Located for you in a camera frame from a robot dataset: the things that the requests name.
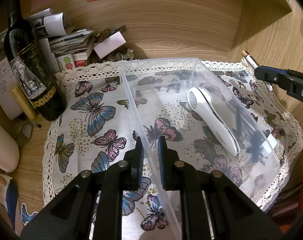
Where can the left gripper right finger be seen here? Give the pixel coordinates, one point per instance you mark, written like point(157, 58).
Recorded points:
point(212, 207)

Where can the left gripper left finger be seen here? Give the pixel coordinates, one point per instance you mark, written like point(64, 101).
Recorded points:
point(90, 206)

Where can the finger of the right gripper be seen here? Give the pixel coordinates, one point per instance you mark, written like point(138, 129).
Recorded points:
point(279, 77)

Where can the white handheld beauty device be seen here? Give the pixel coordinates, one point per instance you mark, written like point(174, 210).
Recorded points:
point(201, 102)

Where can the clear plastic storage box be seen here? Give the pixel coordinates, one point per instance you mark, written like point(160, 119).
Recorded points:
point(157, 97)

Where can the silver metal tube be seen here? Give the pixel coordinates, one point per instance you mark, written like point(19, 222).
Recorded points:
point(252, 62)

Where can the butterfly print lace cloth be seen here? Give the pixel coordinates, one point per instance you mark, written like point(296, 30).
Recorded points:
point(96, 130)

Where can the cream cylindrical roll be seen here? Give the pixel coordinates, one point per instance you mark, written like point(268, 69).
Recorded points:
point(9, 152)

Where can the gold stamp stick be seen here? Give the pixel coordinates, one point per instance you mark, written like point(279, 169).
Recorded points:
point(23, 102)

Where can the dark wine bottle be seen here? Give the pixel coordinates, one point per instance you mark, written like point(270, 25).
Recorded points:
point(22, 50)

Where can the white handwritten note paper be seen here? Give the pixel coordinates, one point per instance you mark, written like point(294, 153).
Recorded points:
point(7, 82)

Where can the stack of books and papers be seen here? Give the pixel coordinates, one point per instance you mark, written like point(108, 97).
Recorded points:
point(64, 46)

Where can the small white box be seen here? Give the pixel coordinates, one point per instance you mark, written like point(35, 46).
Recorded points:
point(112, 43)

